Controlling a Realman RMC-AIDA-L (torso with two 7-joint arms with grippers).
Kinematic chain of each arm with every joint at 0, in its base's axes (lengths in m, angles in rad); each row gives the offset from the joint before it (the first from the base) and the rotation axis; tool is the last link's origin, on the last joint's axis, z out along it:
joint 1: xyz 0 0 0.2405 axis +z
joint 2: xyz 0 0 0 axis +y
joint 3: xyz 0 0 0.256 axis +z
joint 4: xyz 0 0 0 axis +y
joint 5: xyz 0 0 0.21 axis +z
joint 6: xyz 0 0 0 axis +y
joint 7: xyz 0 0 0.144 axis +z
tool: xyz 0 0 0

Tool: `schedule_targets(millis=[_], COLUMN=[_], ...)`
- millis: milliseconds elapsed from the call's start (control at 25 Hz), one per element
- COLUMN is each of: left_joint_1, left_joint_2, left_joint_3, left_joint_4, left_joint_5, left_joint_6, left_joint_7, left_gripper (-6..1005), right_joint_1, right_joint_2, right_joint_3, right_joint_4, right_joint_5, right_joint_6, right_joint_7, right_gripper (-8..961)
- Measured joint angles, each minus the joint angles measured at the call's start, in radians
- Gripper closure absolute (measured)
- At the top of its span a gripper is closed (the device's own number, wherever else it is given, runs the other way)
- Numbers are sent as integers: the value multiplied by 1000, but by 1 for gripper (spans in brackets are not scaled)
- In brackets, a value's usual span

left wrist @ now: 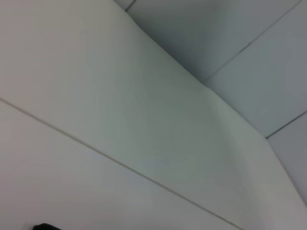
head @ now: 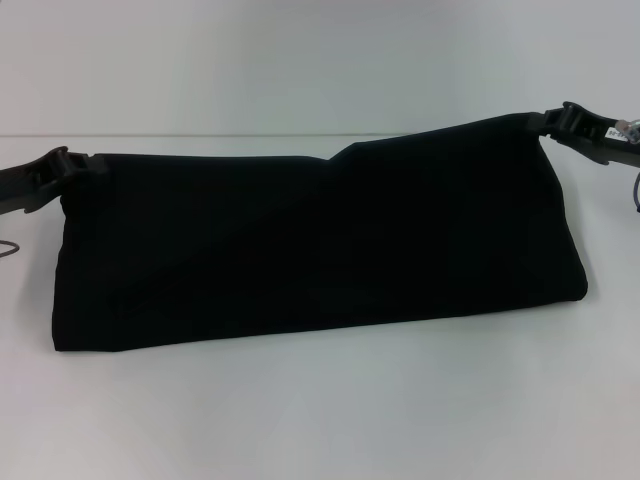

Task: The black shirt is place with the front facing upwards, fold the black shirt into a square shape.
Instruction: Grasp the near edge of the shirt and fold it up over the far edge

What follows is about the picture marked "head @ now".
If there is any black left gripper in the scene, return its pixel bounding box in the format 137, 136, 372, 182
0, 145, 110, 202

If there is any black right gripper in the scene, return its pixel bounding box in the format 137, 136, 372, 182
528, 101, 640, 170

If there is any black shirt with FREE print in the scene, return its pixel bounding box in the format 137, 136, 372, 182
49, 112, 590, 354

